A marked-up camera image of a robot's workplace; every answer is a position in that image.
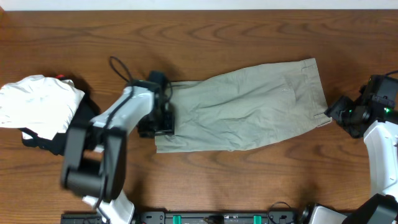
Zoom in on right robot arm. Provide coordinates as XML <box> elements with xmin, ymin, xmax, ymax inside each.
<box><xmin>324</xmin><ymin>73</ymin><xmax>397</xmax><ymax>223</ymax></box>

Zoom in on black folded garment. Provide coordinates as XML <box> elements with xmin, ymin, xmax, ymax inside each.
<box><xmin>20</xmin><ymin>78</ymin><xmax>100</xmax><ymax>155</ymax></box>

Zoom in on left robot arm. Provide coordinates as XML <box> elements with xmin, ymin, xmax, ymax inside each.
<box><xmin>60</xmin><ymin>71</ymin><xmax>175</xmax><ymax>223</ymax></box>

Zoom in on red item behind pile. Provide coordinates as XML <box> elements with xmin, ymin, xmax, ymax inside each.
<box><xmin>55</xmin><ymin>75</ymin><xmax>66</xmax><ymax>80</ymax></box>

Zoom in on white folded garment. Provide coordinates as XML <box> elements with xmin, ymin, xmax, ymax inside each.
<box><xmin>1</xmin><ymin>75</ymin><xmax>85</xmax><ymax>140</ymax></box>

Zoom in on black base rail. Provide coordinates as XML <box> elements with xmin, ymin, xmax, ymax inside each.
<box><xmin>60</xmin><ymin>203</ymin><xmax>352</xmax><ymax>224</ymax></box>

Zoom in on khaki green shorts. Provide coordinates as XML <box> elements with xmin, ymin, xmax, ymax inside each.
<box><xmin>155</xmin><ymin>58</ymin><xmax>331</xmax><ymax>153</ymax></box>

